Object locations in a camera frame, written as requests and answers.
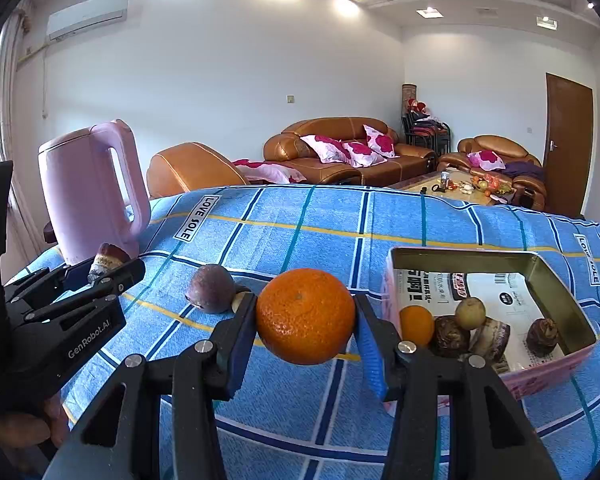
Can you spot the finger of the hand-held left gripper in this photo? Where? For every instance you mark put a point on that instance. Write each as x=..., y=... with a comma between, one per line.
x=125, y=275
x=45, y=280

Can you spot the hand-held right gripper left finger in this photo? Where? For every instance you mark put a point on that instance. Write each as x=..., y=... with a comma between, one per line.
x=241, y=360

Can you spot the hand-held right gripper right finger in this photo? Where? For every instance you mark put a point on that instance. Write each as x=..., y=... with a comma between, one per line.
x=370, y=360

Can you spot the brown chestnut-like fruit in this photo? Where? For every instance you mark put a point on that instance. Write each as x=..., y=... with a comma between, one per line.
x=107, y=255

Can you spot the small orange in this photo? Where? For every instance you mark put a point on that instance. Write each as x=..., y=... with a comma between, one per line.
x=416, y=325

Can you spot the large orange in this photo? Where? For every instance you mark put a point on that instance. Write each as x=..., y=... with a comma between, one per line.
x=305, y=315

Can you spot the purple passion fruit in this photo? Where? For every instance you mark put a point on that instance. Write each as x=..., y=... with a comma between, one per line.
x=210, y=287

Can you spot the purple cut taro piece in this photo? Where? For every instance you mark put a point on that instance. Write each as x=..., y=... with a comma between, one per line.
x=492, y=337

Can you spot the pink tin box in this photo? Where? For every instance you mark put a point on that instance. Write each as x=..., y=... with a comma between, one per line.
x=480, y=259

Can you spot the person's left hand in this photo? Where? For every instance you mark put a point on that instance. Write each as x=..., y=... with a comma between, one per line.
x=20, y=430

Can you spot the dark chair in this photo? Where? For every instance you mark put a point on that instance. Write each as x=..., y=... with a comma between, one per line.
x=50, y=232

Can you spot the pink electric kettle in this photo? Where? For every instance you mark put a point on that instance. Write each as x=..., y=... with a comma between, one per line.
x=80, y=185

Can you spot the blue plaid blanket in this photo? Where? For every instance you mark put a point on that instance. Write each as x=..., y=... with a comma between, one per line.
x=330, y=220

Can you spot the printed paper sheet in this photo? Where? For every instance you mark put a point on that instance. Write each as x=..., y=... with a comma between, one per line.
x=510, y=300

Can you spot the white curtain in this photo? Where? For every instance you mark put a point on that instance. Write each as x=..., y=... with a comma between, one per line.
x=10, y=110

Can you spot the pink floral pillow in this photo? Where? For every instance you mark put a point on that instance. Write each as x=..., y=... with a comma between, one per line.
x=380, y=141
x=325, y=147
x=270, y=170
x=485, y=159
x=362, y=152

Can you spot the glass-top coffee table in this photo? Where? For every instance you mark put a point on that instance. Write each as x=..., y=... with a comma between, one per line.
x=420, y=182

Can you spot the metal jar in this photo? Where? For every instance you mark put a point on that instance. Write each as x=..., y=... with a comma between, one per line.
x=445, y=178

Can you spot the long brown leather sofa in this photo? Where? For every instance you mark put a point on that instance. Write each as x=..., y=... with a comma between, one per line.
x=280, y=147

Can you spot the red mesh bag of oranges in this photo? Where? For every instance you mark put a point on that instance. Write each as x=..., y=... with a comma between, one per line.
x=487, y=181

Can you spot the stacked dark chairs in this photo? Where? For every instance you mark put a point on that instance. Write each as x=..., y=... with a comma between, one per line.
x=425, y=132

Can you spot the purple blanket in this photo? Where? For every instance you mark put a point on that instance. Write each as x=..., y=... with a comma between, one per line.
x=525, y=170

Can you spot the red cloth bundle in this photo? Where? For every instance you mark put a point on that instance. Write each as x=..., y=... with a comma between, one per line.
x=415, y=105

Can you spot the white air conditioner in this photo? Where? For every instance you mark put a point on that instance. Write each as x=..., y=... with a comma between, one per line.
x=87, y=15

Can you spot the rolled patterned carpet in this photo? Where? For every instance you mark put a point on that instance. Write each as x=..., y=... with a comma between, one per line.
x=408, y=92

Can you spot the brown wooden door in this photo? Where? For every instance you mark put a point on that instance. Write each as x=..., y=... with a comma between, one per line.
x=570, y=135

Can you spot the square ceiling light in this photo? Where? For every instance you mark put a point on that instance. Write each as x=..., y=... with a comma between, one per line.
x=426, y=11
x=546, y=22

